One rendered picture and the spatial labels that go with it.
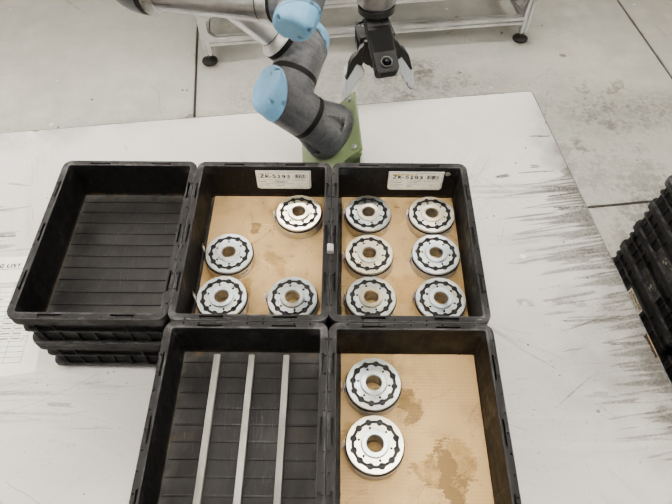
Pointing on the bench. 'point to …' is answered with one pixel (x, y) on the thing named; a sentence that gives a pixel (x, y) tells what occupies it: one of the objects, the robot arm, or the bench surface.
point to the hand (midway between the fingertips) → (378, 96)
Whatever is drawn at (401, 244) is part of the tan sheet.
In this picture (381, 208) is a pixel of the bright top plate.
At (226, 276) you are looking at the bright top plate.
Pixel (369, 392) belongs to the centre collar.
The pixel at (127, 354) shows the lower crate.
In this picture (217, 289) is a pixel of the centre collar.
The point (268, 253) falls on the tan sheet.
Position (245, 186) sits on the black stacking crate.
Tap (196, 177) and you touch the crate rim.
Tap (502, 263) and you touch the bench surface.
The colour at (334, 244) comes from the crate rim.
